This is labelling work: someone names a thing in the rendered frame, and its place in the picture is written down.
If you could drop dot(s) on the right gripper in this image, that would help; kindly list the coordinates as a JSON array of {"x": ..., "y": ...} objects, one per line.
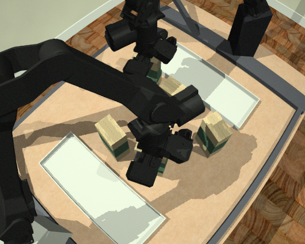
[{"x": 144, "y": 169}]

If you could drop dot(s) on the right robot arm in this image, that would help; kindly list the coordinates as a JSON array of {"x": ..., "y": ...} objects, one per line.
[{"x": 60, "y": 62}]

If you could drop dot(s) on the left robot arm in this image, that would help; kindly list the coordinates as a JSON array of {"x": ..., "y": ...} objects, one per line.
[{"x": 124, "y": 32}]

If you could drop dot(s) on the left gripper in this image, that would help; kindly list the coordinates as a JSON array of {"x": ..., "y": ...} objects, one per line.
[{"x": 141, "y": 63}]

